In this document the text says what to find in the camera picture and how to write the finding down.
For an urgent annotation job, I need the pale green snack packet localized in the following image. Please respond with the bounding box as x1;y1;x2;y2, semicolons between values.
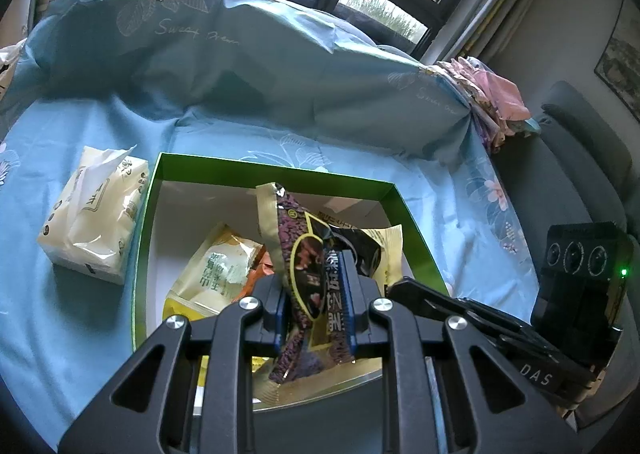
164;223;266;320

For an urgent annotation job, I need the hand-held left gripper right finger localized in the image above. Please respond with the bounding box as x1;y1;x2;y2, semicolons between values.
342;249;586;454

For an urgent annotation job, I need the pink folded cloth pile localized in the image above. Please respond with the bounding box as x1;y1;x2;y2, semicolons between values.
435;56;541;155

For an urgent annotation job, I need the soft tissue pack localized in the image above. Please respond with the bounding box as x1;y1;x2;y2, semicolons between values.
37;144;150;285

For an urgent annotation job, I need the green cardboard box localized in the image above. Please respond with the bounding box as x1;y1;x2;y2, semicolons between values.
131;151;451;415

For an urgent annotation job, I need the white plastic bag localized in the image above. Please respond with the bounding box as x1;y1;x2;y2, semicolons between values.
0;41;24;101

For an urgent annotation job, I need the orange snack packet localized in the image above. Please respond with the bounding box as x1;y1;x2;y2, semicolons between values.
240;244;281;300

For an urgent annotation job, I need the grey sofa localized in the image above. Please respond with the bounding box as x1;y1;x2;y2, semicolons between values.
492;79;640;435

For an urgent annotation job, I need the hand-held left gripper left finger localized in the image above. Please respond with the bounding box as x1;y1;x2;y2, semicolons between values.
57;274;291;454

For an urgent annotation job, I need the dark purple snack packet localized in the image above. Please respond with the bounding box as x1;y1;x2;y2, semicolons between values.
252;181;405;410

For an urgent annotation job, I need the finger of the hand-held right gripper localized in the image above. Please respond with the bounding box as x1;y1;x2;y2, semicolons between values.
387;276;532;353

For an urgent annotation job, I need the framed wall picture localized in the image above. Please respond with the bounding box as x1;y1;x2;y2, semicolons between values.
594;0;640;123

